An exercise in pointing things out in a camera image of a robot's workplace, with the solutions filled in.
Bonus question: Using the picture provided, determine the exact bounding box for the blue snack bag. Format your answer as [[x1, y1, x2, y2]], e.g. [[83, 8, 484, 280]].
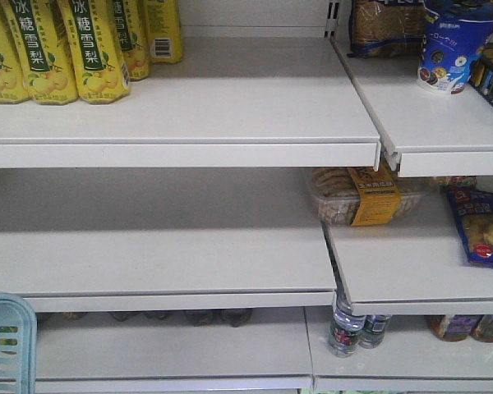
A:
[[446, 187, 493, 268]]

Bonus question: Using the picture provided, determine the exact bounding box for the clear cookie tray yellow label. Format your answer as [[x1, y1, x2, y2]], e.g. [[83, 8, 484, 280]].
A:
[[305, 165, 435, 226]]

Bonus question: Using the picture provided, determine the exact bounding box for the purple label drink bottle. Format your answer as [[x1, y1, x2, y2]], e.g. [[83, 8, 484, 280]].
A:
[[472, 314, 493, 342], [426, 314, 481, 342]]

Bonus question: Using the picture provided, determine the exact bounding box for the white snack bag shelf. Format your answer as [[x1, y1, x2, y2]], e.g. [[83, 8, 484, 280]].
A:
[[324, 194, 493, 315]]

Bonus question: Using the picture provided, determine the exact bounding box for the white pear tea shelf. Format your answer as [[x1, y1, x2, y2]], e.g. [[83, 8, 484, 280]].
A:
[[0, 38, 381, 168]]

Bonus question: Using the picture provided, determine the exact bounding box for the brown cracker package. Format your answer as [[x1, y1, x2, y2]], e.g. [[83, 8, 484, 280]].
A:
[[348, 0, 425, 57]]

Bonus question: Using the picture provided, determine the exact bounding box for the white empty left shelf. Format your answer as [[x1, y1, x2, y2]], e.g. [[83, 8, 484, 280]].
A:
[[0, 168, 336, 312]]

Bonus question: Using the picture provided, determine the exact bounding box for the blue cookie cup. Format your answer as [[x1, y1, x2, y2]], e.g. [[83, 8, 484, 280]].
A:
[[417, 1, 493, 95]]

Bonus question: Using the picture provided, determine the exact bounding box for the light blue plastic basket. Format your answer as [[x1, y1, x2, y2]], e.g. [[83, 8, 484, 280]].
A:
[[0, 292, 37, 393]]

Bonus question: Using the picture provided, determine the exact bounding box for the white cookie cup shelf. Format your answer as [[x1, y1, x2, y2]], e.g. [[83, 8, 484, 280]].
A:
[[332, 33, 493, 177]]

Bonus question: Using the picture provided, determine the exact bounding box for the small water bottle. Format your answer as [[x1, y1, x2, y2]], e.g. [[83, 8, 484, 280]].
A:
[[328, 296, 366, 358], [359, 314, 392, 349]]

